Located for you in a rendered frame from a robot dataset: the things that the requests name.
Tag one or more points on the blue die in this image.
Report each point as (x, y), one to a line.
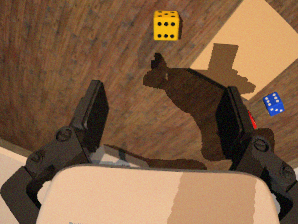
(273, 104)

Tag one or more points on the yellow die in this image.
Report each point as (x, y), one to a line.
(166, 25)

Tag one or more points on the peach flat mat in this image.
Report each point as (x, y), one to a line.
(253, 46)

